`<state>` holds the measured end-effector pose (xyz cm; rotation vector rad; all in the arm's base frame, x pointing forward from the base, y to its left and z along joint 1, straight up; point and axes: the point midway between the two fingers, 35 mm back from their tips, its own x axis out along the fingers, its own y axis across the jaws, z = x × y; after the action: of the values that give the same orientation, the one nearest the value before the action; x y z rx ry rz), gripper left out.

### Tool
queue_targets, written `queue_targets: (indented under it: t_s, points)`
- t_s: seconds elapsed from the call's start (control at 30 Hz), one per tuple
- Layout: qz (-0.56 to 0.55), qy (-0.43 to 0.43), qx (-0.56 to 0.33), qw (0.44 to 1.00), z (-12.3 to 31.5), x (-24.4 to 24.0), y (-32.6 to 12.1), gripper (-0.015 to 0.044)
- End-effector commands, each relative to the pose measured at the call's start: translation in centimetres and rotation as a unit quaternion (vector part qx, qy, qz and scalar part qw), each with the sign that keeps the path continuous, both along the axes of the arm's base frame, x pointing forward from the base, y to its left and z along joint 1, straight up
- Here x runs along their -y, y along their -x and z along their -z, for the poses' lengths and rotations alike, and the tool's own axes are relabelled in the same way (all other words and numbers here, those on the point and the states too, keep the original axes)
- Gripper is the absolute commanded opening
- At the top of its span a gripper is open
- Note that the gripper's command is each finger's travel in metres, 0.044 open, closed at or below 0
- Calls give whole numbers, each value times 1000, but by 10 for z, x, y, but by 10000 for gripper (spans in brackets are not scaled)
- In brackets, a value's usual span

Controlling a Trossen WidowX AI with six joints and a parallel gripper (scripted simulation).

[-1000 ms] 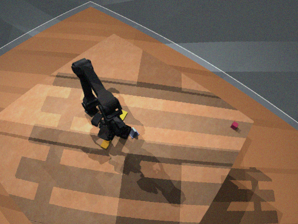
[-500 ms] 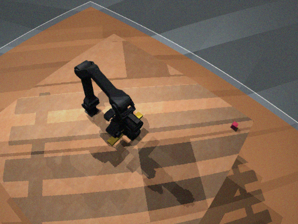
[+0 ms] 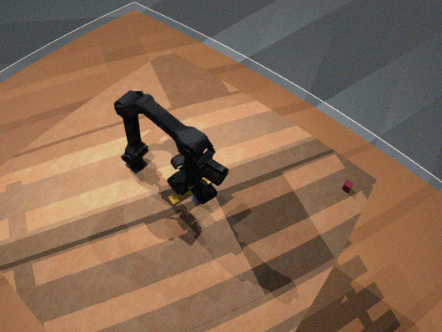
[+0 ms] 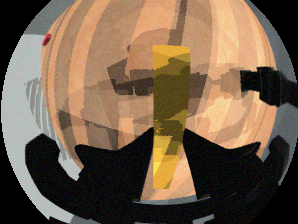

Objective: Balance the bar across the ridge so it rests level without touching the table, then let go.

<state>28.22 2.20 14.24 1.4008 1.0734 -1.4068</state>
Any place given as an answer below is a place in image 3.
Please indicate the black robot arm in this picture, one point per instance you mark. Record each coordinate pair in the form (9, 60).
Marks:
(190, 142)

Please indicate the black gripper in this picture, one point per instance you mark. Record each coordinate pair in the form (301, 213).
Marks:
(201, 189)

